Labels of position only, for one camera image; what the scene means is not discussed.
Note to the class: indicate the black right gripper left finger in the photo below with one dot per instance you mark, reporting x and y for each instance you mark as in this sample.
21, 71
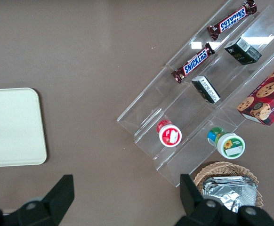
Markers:
54, 202

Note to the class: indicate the red chocolate chip shortbread box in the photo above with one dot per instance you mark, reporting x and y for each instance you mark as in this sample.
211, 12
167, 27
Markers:
266, 99

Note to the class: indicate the green sunflower lidded jar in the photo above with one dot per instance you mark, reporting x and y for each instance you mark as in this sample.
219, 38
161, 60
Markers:
228, 144

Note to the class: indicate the red lidded small jar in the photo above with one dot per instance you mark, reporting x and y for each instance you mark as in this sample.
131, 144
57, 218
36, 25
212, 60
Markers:
169, 134

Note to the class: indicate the dark green small carton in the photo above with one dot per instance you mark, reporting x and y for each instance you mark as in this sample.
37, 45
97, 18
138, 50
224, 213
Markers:
243, 50
206, 89

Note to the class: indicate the cream plastic tray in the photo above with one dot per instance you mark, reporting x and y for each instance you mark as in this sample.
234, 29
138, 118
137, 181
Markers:
12, 127

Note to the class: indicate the foil wrapped sandwich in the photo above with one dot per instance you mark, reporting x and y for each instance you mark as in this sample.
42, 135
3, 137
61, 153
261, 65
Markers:
228, 190

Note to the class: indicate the Snickers chocolate bar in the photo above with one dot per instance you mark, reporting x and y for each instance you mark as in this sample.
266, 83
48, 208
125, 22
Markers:
194, 62
232, 19

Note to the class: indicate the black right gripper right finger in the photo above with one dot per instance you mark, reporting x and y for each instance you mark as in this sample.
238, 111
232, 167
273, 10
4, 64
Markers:
193, 207

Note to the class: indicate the clear acrylic stepped display riser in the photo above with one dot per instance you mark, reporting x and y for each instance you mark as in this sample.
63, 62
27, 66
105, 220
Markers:
264, 28
170, 101

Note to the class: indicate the woven wicker basket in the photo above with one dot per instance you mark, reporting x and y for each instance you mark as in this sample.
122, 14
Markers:
221, 168

